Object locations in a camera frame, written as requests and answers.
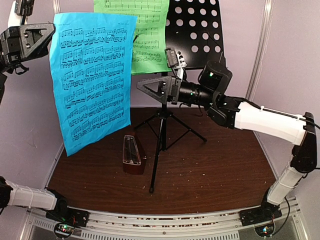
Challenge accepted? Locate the brown wooden metronome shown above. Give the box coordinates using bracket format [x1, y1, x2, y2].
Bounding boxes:
[122, 131, 147, 175]

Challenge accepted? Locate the green sheet music page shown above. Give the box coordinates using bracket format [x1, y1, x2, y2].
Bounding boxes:
[93, 0, 170, 75]

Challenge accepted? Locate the right aluminium corner post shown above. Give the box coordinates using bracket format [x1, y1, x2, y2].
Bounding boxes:
[245, 0, 275, 101]

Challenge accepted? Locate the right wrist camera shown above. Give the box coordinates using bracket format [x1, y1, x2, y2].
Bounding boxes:
[164, 47, 187, 82]

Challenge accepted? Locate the aluminium front rail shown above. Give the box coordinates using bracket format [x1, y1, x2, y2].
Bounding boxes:
[19, 197, 308, 240]

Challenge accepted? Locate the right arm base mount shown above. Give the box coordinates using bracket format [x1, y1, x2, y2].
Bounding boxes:
[239, 207, 282, 238]

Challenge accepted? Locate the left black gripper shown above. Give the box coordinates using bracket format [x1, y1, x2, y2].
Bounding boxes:
[0, 20, 58, 71]

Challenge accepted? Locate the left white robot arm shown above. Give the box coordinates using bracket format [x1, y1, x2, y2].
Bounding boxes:
[0, 23, 63, 204]

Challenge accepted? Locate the aluminium corner post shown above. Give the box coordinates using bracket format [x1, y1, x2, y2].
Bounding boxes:
[52, 0, 62, 15]
[245, 0, 275, 101]

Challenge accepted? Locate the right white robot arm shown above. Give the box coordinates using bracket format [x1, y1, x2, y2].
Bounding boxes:
[137, 61, 318, 221]

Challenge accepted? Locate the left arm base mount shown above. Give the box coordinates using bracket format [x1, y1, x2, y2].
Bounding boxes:
[45, 208, 90, 240]

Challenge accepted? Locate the blue sheet music page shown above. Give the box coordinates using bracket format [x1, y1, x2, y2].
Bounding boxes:
[49, 12, 137, 156]

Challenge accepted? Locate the left aluminium corner post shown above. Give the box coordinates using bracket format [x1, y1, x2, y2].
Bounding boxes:
[52, 0, 62, 15]

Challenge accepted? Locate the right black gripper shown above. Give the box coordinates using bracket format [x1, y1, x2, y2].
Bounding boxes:
[136, 74, 216, 107]

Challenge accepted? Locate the black music stand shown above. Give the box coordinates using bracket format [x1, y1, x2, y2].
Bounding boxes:
[134, 0, 226, 194]

